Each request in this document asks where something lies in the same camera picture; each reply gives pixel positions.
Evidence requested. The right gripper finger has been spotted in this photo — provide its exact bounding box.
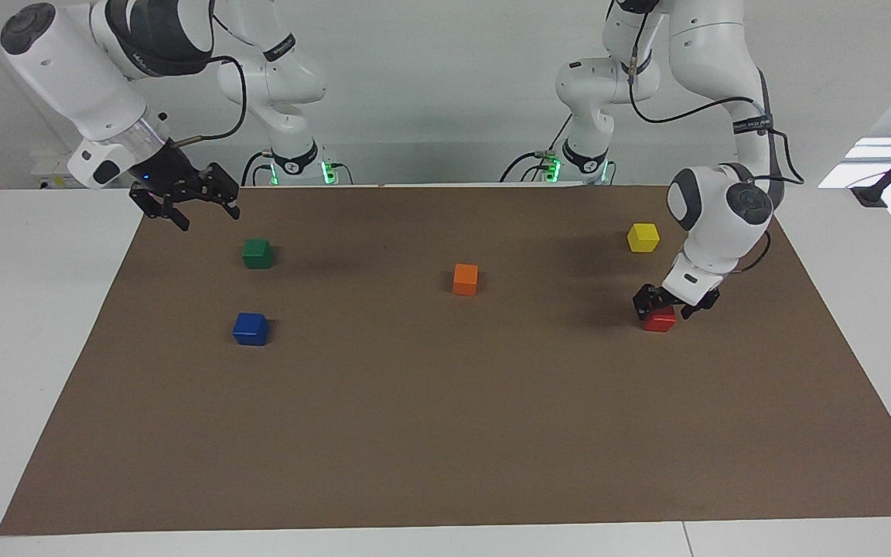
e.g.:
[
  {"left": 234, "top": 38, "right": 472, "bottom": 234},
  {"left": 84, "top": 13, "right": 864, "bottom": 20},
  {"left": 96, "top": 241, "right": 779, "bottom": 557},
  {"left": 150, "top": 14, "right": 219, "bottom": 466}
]
[
  {"left": 129, "top": 187, "right": 189, "bottom": 232},
  {"left": 196, "top": 162, "right": 242, "bottom": 220}
]

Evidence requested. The yellow block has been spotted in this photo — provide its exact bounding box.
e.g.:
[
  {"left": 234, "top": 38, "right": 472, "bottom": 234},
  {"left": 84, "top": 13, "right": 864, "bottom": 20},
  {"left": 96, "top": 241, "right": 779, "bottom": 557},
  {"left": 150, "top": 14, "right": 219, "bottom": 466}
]
[{"left": 627, "top": 223, "right": 661, "bottom": 254}]

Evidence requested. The black cable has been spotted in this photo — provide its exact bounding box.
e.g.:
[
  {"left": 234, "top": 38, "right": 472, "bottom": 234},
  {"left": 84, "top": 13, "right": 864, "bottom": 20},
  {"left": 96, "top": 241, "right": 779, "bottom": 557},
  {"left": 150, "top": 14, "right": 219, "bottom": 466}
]
[
  {"left": 733, "top": 230, "right": 773, "bottom": 274},
  {"left": 500, "top": 114, "right": 572, "bottom": 184},
  {"left": 241, "top": 150, "right": 275, "bottom": 187},
  {"left": 169, "top": 14, "right": 250, "bottom": 149},
  {"left": 626, "top": 35, "right": 805, "bottom": 186}
]

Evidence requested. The blue block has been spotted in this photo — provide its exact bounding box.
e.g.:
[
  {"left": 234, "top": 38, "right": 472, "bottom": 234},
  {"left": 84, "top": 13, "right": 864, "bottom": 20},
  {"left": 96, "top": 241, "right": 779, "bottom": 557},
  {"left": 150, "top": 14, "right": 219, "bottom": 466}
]
[{"left": 232, "top": 312, "right": 271, "bottom": 347}]

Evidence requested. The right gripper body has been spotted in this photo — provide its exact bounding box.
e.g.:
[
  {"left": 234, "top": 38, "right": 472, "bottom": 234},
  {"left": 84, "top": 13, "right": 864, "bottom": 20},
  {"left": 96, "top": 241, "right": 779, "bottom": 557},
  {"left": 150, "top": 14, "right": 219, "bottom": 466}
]
[{"left": 135, "top": 140, "right": 212, "bottom": 202}]

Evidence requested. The green block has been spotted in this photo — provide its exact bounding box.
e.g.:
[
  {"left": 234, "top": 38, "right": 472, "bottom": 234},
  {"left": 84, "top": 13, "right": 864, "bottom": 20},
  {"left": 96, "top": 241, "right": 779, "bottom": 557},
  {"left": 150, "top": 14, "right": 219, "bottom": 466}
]
[{"left": 242, "top": 238, "right": 275, "bottom": 270}]

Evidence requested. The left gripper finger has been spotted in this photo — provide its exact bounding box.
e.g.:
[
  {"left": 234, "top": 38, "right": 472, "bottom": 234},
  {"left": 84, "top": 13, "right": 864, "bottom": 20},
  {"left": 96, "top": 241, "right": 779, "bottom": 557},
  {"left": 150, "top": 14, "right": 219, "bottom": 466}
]
[
  {"left": 681, "top": 288, "right": 722, "bottom": 321},
  {"left": 633, "top": 282, "right": 674, "bottom": 320}
]

